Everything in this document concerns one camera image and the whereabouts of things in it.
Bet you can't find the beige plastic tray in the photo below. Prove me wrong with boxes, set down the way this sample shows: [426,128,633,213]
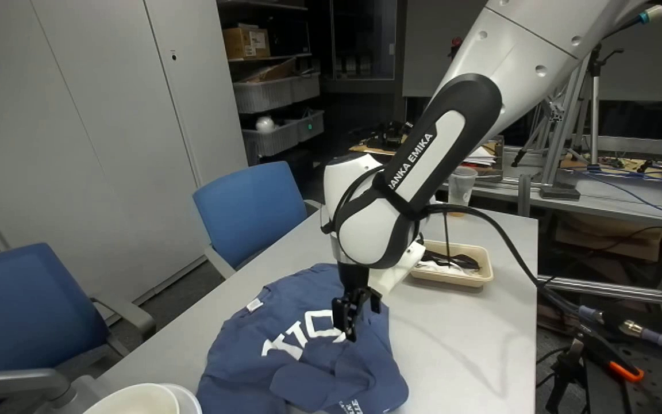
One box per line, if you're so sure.
[409,236,496,291]

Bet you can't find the clear plastic cup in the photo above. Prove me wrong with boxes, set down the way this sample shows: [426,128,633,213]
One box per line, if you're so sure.
[447,166,481,210]

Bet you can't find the grey plastic storage bin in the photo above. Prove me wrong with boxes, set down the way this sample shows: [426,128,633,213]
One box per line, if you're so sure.
[241,108,326,164]
[232,70,324,117]

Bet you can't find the orange handled black clamp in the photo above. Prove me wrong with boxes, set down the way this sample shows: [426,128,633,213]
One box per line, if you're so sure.
[568,320,649,386]

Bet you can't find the dark glass door cabinet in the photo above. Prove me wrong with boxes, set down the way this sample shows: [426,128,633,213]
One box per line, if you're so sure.
[321,0,409,100]

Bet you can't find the small black tripod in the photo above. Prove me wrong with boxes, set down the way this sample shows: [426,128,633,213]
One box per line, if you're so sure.
[545,335,591,414]

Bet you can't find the blue printed t-shirt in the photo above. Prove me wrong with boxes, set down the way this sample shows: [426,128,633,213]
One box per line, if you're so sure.
[195,263,412,414]

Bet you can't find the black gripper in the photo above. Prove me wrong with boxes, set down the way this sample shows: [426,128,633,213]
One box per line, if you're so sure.
[331,263,383,345]

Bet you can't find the small white round object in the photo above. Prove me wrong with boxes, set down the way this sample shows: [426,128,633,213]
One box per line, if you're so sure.
[254,115,281,136]

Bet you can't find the flat cardboard pile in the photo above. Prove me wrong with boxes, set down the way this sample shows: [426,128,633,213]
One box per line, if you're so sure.
[347,123,506,185]

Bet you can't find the dark metal shelf unit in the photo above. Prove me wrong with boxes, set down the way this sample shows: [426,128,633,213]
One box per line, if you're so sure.
[217,0,331,167]

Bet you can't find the blue office chair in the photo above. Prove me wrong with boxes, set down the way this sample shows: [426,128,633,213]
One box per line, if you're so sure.
[0,241,159,414]
[191,158,321,281]

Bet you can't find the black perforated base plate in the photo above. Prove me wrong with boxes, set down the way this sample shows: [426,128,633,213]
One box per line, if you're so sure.
[581,347,662,414]

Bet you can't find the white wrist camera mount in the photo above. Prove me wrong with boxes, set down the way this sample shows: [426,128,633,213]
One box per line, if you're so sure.
[365,240,431,297]

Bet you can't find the white cabinet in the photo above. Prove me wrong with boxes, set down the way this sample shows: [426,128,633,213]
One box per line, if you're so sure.
[0,0,251,309]

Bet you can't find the white bowl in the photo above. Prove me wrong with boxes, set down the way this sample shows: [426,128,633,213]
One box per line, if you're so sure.
[82,381,205,414]

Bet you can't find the aluminium rail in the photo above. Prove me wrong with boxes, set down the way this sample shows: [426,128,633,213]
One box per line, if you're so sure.
[536,227,662,326]

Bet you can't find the black plastic utensils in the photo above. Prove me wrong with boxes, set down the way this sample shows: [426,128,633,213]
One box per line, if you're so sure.
[420,247,482,271]

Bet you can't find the brown cardboard box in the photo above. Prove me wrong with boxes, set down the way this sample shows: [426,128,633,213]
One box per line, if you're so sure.
[221,21,274,62]

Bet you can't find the aluminium frame struts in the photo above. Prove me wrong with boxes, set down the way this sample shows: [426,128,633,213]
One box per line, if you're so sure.
[534,67,611,202]

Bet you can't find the white paper stack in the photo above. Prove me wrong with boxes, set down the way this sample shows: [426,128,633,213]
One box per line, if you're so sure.
[465,144,496,167]

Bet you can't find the grey workbench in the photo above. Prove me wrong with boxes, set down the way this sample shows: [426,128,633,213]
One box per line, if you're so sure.
[331,134,662,232]

